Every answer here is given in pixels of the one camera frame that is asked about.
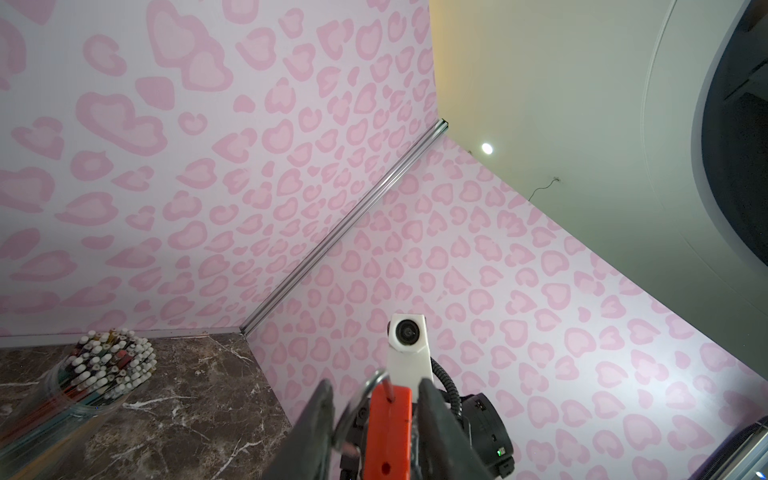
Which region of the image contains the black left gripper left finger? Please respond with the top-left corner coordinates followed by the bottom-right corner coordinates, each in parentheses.
top-left (262, 379), bottom-right (335, 480)

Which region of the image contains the aluminium corner post right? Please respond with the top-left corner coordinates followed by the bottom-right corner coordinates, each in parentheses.
top-left (240, 118), bottom-right (449, 336)

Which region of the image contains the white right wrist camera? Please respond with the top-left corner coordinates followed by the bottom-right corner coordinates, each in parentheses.
top-left (386, 313), bottom-right (433, 400)

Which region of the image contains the black right camera cable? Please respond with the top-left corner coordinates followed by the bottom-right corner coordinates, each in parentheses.
top-left (430, 356), bottom-right (463, 421)

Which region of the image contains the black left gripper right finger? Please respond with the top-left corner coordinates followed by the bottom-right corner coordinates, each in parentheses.
top-left (416, 379), bottom-right (494, 479)

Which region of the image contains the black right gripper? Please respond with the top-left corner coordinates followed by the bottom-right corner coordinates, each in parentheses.
top-left (339, 392), bottom-right (516, 480)

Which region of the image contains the red safety padlock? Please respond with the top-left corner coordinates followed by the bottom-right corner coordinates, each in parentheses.
top-left (332, 369), bottom-right (413, 480)

